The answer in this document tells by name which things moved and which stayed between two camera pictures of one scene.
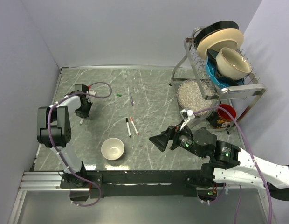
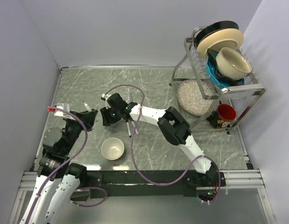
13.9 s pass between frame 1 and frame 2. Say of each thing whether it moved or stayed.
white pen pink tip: stayed
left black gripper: moved
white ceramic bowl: stayed
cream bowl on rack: stayed
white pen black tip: stayed
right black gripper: moved
